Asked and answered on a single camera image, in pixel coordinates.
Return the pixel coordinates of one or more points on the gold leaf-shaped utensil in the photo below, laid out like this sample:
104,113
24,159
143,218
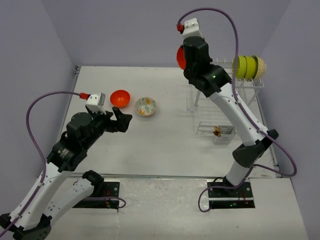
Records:
217,131

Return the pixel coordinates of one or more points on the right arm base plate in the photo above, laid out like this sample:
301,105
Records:
240,198

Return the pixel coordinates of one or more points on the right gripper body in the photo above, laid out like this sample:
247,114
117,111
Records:
187,73

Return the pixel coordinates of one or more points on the beige bowl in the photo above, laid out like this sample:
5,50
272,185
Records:
261,67

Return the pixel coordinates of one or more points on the floral patterned white bowl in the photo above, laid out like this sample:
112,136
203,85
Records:
145,106

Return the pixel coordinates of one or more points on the white cutlery holder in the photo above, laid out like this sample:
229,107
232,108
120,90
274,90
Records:
228,133

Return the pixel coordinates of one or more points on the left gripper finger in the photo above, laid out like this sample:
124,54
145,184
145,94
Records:
118,114
123,122

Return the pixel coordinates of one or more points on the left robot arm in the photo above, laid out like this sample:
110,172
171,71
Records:
34,218

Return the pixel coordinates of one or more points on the green bowl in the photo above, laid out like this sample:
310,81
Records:
250,67
241,69

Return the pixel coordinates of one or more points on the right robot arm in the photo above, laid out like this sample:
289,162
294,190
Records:
244,156

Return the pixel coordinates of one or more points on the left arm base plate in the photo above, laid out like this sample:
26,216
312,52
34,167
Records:
109,189

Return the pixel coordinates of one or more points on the white wire dish rack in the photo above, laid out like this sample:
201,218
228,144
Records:
215,84

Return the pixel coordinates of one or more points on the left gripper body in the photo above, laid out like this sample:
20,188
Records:
104,122

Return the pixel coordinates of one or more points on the orange bowl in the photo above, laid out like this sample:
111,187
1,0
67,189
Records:
120,98
180,58

